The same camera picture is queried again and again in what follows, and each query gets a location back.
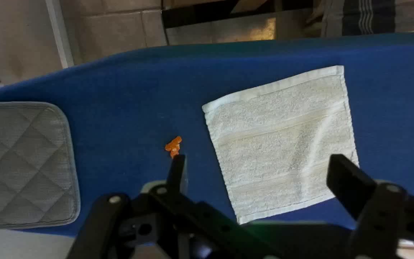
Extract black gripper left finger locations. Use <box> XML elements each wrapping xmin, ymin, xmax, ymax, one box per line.
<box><xmin>67</xmin><ymin>152</ymin><xmax>277</xmax><ymax>259</ymax></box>

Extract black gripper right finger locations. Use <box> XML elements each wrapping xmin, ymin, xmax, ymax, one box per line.
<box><xmin>325</xmin><ymin>152</ymin><xmax>414</xmax><ymax>259</ymax></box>

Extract small orange object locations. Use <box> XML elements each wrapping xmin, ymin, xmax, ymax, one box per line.
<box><xmin>164</xmin><ymin>135</ymin><xmax>185</xmax><ymax>160</ymax></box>

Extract white terry towel cloth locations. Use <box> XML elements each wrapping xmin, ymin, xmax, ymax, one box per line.
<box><xmin>201</xmin><ymin>65</ymin><xmax>361</xmax><ymax>226</ymax></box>

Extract blue ironing board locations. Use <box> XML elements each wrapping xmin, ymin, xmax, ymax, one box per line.
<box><xmin>0</xmin><ymin>32</ymin><xmax>414</xmax><ymax>237</ymax></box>

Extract grey quilted iron rest pad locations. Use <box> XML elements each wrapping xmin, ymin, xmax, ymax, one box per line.
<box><xmin>0</xmin><ymin>101</ymin><xmax>82</xmax><ymax>230</ymax></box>

